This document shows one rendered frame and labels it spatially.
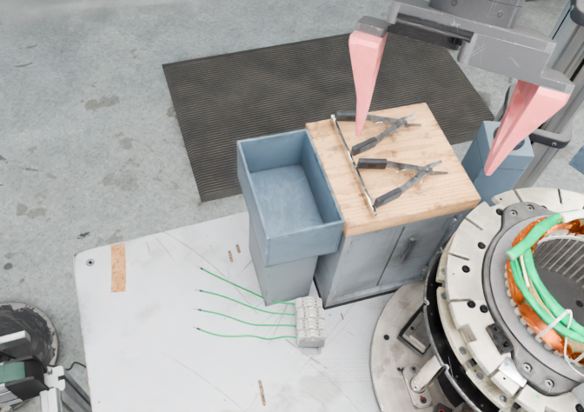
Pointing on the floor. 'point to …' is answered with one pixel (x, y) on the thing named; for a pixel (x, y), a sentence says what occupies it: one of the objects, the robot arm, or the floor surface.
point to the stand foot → (42, 323)
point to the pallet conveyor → (38, 382)
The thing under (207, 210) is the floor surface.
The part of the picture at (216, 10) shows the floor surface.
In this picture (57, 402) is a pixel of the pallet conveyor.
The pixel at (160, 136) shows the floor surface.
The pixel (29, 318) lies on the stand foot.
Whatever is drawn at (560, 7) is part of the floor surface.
